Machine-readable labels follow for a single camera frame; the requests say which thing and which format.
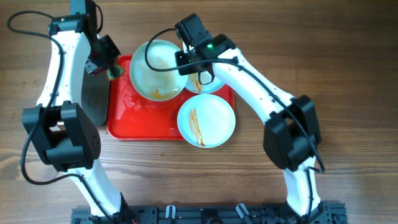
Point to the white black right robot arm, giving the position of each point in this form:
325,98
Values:
291,129

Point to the green yellow sponge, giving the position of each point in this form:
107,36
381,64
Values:
114,71

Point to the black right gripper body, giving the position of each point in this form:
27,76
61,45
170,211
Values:
183,60

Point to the black water tray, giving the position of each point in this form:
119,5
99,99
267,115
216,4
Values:
94,97

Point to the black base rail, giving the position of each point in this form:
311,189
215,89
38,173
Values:
325,212

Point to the small white plate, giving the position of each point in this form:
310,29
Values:
203,83

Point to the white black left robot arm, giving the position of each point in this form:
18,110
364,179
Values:
61,132

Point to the white plate with sauce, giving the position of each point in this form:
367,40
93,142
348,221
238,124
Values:
206,121

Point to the large white plate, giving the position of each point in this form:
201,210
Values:
152,85

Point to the red plastic tray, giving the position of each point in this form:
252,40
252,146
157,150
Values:
131,117

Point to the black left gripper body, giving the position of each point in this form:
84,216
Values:
103,54

